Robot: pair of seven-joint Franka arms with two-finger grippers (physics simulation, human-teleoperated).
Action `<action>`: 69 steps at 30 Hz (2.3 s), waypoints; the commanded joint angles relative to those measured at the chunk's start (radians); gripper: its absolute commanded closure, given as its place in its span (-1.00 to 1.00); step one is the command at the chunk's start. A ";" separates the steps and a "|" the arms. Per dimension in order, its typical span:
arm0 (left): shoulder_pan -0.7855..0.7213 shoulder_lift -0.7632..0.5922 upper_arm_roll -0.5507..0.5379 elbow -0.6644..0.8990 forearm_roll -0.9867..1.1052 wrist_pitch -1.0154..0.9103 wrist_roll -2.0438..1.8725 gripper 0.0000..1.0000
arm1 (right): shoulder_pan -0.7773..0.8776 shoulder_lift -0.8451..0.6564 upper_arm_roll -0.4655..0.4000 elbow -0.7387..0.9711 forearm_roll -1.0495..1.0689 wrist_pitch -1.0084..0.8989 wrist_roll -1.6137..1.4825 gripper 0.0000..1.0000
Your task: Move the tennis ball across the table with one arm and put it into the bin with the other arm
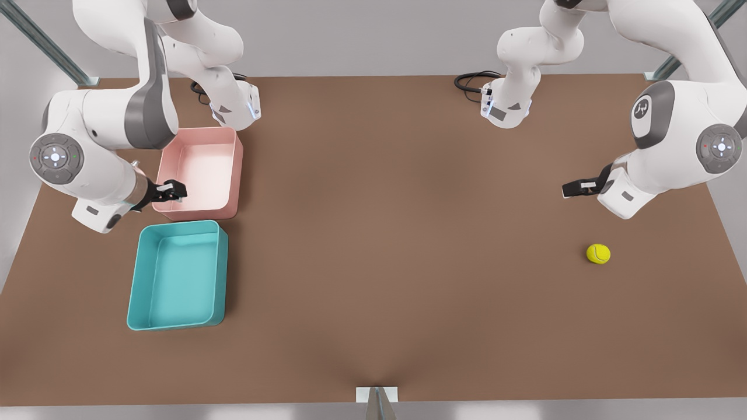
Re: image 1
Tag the silver frame post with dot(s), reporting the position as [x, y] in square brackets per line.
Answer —
[49, 44]
[686, 49]
[377, 402]

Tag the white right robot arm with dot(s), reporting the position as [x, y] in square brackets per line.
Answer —
[105, 116]

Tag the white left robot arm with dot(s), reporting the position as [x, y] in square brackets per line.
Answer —
[688, 134]

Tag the teal rectangular tray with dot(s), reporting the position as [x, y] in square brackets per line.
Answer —
[178, 275]

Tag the yellow tennis ball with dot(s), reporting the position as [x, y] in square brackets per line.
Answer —
[598, 254]

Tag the pink rectangular tray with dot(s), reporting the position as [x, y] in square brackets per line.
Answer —
[201, 172]

